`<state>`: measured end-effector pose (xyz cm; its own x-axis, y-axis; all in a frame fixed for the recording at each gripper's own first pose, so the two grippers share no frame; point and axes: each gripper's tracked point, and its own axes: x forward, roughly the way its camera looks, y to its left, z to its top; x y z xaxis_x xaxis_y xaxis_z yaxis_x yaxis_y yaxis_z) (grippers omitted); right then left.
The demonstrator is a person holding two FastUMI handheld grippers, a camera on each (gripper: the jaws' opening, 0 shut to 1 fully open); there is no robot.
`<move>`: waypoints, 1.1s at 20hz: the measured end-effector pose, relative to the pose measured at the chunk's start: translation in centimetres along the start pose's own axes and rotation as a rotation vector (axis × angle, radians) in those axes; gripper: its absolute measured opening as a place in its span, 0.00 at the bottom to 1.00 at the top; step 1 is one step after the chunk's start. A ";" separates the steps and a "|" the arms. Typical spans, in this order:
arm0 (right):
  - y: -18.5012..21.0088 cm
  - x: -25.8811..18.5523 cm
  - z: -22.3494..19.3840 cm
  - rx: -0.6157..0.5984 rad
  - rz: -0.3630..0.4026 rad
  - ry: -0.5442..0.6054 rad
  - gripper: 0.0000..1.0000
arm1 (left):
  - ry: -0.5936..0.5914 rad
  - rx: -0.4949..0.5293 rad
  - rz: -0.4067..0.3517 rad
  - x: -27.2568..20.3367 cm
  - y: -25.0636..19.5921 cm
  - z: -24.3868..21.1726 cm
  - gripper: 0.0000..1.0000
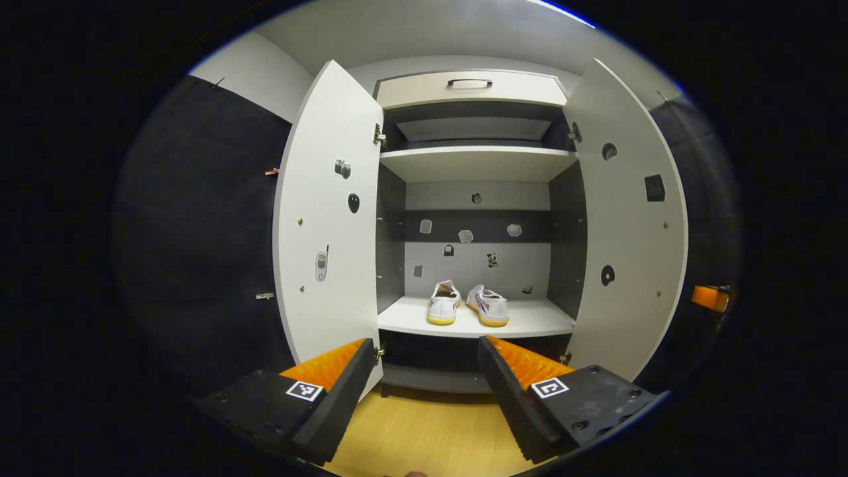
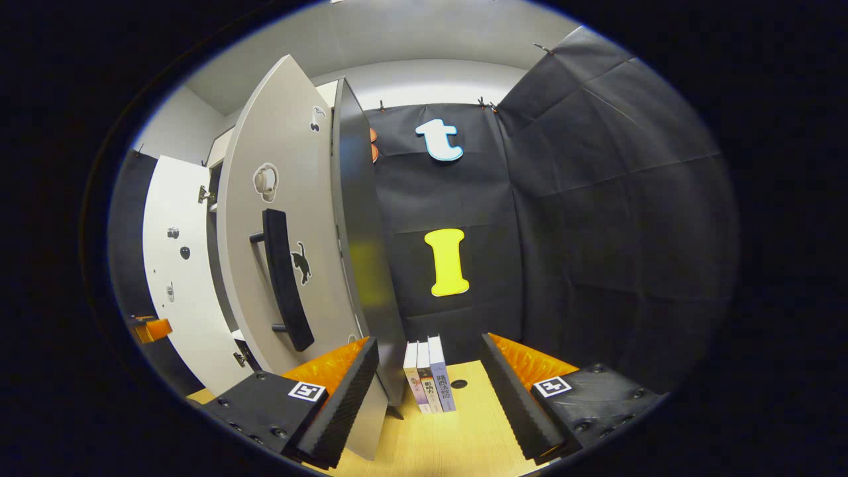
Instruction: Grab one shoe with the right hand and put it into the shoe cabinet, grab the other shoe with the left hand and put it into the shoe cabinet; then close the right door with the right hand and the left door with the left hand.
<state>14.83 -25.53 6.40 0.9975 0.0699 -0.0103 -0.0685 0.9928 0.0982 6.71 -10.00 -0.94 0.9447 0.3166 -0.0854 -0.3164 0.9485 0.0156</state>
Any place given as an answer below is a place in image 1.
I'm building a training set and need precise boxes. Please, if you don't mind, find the white grey shoe cabinet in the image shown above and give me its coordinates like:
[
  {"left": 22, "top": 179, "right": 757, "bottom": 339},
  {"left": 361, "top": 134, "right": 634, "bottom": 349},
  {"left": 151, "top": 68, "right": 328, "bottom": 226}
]
[{"left": 272, "top": 58, "right": 690, "bottom": 401}]

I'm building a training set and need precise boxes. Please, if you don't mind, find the white cabinet drawer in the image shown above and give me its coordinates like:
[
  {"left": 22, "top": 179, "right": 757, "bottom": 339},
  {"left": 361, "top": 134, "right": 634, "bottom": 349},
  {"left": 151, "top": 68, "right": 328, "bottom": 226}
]
[{"left": 374, "top": 70, "right": 569, "bottom": 110}]

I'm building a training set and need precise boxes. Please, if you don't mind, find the white canvas shoe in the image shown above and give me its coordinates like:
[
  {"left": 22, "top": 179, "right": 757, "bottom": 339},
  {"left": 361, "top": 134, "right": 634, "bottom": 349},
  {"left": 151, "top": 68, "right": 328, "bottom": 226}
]
[
  {"left": 466, "top": 284, "right": 509, "bottom": 327},
  {"left": 427, "top": 280, "right": 462, "bottom": 326}
]

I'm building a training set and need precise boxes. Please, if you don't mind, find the white cabinet door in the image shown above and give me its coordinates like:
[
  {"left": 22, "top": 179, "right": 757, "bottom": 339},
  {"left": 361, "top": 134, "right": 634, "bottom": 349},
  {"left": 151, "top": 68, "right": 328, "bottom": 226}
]
[
  {"left": 562, "top": 58, "right": 690, "bottom": 384},
  {"left": 272, "top": 60, "right": 386, "bottom": 401}
]

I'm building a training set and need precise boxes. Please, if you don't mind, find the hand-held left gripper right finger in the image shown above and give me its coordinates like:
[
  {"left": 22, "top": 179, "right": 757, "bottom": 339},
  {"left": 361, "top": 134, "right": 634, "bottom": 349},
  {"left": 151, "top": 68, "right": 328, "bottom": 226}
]
[{"left": 477, "top": 335, "right": 670, "bottom": 465}]

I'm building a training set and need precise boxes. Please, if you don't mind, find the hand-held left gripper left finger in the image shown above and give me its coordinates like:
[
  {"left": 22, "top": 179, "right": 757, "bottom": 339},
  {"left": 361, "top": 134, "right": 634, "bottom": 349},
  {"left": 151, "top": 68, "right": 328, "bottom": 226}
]
[{"left": 192, "top": 338, "right": 378, "bottom": 466}]

